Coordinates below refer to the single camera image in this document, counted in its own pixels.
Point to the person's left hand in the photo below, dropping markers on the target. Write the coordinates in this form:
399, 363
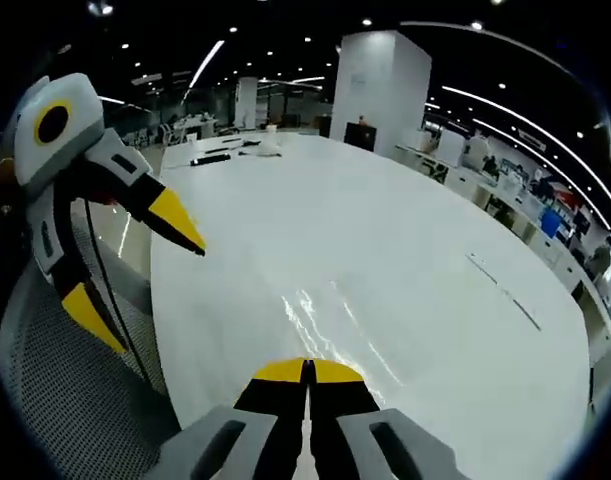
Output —
4, 170

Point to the white box appliance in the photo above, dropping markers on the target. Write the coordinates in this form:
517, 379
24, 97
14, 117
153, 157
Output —
451, 147

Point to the flat black bar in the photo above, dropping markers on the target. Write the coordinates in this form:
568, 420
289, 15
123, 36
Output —
210, 160

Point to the black cabinet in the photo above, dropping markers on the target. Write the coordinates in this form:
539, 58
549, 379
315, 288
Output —
361, 136

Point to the clear resealable plastic bag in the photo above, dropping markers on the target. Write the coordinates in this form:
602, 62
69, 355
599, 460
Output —
330, 330

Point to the grey mesh office chair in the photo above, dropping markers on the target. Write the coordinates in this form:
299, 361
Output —
70, 400

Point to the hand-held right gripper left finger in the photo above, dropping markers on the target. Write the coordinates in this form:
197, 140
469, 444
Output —
245, 430

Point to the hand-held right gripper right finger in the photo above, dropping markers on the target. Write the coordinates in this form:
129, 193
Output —
375, 435

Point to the blue container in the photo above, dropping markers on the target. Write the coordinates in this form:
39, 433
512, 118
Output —
550, 222

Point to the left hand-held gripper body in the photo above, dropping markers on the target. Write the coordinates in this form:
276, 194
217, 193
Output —
60, 130

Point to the small white object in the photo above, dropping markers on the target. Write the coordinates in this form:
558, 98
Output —
270, 142

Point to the long white counter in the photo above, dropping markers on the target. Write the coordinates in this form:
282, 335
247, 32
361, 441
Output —
530, 240

